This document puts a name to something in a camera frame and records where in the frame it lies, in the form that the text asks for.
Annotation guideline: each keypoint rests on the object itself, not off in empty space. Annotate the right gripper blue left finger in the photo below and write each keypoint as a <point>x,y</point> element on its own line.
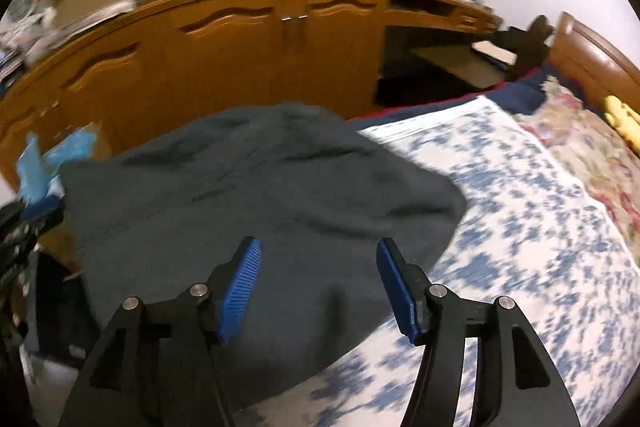
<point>235,283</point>

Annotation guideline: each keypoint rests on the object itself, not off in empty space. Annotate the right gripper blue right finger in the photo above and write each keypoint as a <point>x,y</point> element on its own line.
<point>404,284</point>

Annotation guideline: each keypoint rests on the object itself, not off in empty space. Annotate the black fleece garment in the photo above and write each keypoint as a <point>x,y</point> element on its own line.
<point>315,193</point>

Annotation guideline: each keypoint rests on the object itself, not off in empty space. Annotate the light blue plastic bag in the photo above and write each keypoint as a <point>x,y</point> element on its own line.
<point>38,171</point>

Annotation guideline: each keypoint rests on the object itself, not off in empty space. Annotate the blue floral bed sheet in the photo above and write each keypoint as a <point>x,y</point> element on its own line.
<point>531,232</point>

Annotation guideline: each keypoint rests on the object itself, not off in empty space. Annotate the pink floral quilt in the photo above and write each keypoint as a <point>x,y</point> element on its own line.
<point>591,151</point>

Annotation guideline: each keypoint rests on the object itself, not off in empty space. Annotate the wooden desk cabinet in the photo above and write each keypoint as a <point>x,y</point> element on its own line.
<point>172,61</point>

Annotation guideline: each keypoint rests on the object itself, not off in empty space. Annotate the yellow Pikachu plush toy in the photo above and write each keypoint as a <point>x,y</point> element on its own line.
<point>624,120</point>

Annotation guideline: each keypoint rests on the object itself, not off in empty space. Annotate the dark wooden chair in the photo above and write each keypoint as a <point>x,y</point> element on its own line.
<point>516,51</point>

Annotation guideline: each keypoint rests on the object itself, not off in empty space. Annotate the wooden bed headboard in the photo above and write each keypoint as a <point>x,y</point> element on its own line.
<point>581,54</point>

